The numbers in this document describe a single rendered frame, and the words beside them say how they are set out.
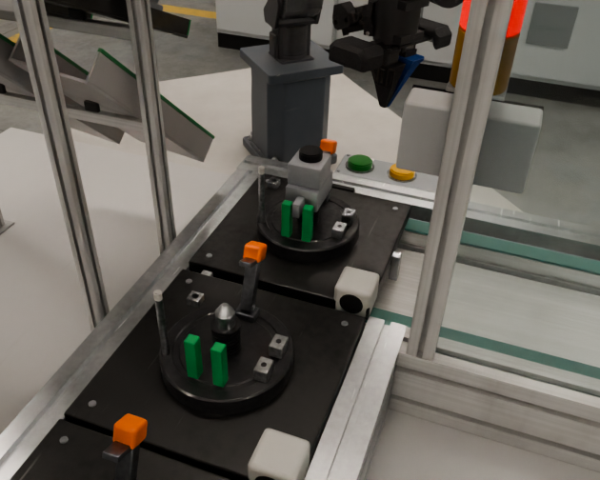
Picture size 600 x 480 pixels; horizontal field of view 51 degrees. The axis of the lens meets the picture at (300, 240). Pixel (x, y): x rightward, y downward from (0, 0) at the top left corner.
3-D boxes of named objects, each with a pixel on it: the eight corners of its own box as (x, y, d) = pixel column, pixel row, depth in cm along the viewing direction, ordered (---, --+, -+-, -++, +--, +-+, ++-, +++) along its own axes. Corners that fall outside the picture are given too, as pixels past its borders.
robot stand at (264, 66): (306, 131, 134) (309, 38, 122) (338, 163, 124) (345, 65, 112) (241, 144, 129) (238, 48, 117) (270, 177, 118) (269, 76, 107)
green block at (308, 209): (304, 235, 82) (305, 203, 79) (312, 237, 82) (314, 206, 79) (301, 240, 81) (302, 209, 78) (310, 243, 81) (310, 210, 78)
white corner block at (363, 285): (342, 289, 80) (345, 264, 78) (377, 297, 79) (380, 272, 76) (331, 311, 77) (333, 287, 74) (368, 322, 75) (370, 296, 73)
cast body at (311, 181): (301, 182, 86) (303, 135, 82) (331, 189, 85) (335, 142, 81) (279, 214, 80) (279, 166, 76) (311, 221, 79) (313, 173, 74)
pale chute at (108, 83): (138, 141, 102) (150, 115, 103) (204, 163, 97) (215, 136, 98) (7, 59, 76) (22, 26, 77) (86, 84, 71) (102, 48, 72)
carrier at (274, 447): (183, 280, 81) (174, 197, 73) (365, 329, 74) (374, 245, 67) (66, 427, 62) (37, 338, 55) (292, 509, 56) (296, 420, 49)
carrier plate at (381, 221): (261, 183, 100) (261, 171, 99) (410, 215, 94) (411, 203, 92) (189, 272, 82) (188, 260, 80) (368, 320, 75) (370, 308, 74)
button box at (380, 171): (343, 183, 110) (345, 151, 106) (464, 208, 105) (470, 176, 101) (330, 203, 105) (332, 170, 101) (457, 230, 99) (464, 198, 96)
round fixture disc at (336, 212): (278, 194, 94) (278, 183, 92) (370, 214, 90) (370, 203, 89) (239, 248, 83) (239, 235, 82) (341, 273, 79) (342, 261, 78)
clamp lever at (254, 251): (242, 304, 70) (250, 239, 68) (258, 308, 70) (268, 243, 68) (229, 314, 67) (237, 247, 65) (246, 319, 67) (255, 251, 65)
